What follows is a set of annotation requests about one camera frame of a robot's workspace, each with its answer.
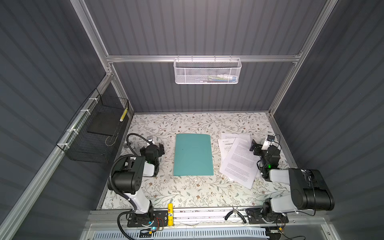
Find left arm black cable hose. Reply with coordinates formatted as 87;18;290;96
107;132;151;240

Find black handled pliers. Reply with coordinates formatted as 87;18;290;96
224;207;247;224

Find white slotted cable duct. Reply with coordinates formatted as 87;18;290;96
91;227;270;240

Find pens in white basket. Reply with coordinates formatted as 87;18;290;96
201;75;238;84

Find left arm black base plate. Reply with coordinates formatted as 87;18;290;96
127;210;168;228

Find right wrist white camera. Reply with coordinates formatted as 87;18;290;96
262;135;278;150

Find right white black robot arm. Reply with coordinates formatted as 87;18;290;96
250;136;335;224

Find yellow marker in black basket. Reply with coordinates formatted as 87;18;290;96
120;108;128;122

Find printed English text sheet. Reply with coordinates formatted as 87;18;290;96
220;138;261;189

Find black wire mesh basket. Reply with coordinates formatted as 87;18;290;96
57;90;130;164

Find teal paper folder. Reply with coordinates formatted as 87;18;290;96
174;134;214;177

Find yellow glue stick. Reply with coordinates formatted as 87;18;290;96
168;203;174;227

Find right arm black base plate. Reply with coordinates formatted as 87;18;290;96
245;208;289;224

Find white wire mesh basket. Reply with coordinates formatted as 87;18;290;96
173;58;242;85

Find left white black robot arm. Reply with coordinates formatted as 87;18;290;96
107;144;165;218

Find printed sheet with Chinese heading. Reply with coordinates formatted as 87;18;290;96
218;138;236;162

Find aluminium frame rails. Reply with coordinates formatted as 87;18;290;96
1;1;337;240

